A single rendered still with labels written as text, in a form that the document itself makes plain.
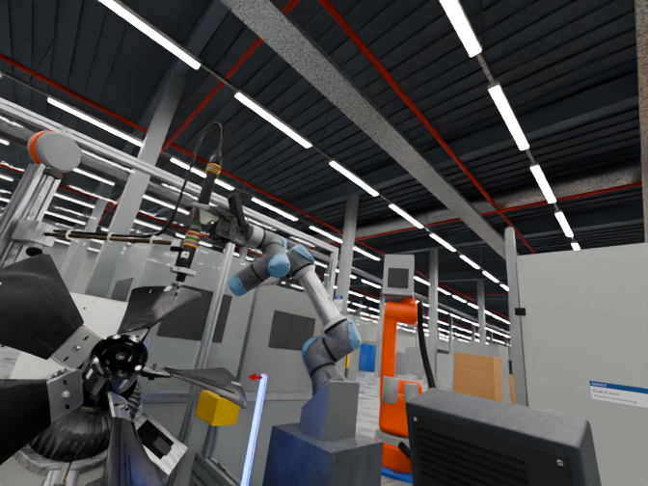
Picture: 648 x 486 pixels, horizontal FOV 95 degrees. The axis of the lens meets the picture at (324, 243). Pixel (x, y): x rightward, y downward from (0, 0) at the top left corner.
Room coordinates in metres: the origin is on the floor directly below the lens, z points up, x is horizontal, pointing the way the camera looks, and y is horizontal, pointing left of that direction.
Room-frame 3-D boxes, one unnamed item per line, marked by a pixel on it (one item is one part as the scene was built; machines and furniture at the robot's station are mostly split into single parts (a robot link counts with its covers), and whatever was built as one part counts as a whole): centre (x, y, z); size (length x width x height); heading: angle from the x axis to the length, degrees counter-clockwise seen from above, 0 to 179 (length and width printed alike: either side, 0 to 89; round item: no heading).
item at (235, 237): (0.94, 0.32, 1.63); 0.12 x 0.08 x 0.09; 131
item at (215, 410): (1.33, 0.32, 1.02); 0.16 x 0.10 x 0.11; 41
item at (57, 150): (1.04, 1.10, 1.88); 0.17 x 0.15 x 0.16; 131
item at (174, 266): (0.87, 0.41, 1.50); 0.09 x 0.07 x 0.10; 76
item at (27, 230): (1.02, 1.01, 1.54); 0.10 x 0.07 x 0.08; 76
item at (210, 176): (0.87, 0.40, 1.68); 0.03 x 0.03 x 0.21
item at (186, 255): (0.87, 0.40, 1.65); 0.04 x 0.04 x 0.46
